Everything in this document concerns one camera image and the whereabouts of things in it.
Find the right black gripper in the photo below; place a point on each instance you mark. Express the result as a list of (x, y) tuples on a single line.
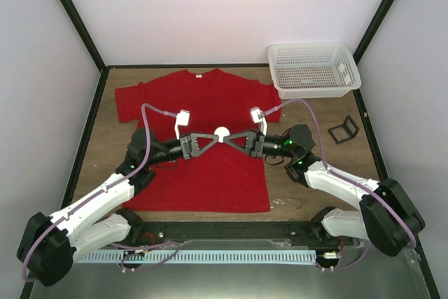
[(254, 143)]

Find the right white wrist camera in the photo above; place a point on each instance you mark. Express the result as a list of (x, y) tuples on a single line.
[(259, 118)]

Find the white plastic basket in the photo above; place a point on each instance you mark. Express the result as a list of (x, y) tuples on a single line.
[(313, 70)]

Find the round gold brooch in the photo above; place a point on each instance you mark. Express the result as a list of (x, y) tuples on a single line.
[(221, 132)]

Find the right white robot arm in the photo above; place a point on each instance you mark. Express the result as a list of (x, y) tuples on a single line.
[(382, 212)]

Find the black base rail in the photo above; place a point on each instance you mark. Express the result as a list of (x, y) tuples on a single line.
[(309, 234)]

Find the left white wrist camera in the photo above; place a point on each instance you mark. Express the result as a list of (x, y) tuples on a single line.
[(182, 120)]

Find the red t-shirt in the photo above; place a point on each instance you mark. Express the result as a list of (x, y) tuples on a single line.
[(223, 179)]

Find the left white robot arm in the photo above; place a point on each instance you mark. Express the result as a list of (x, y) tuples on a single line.
[(51, 244)]

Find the light blue cable duct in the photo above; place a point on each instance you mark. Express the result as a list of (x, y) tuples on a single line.
[(282, 257)]

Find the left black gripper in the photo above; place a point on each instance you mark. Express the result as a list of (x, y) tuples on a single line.
[(194, 151)]

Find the black brooch box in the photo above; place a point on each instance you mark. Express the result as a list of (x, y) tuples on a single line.
[(344, 132)]

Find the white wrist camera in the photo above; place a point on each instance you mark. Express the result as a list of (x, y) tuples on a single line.
[(182, 120), (259, 118)]

